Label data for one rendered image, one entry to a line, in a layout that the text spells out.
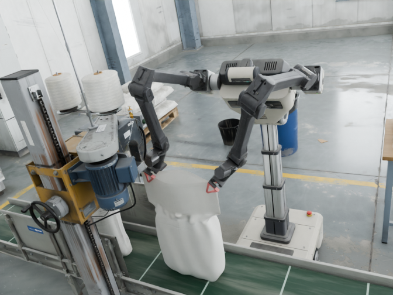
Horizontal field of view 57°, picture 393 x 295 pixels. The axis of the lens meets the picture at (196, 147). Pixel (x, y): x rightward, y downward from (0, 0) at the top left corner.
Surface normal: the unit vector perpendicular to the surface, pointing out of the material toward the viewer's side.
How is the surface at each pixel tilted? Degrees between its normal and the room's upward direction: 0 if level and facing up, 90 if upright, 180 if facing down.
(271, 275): 0
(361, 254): 0
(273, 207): 90
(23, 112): 90
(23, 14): 90
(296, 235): 0
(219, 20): 90
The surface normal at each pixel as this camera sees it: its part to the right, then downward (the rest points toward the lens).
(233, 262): -0.16, -0.88
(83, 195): 0.88, 0.07
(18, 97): -0.44, 0.47
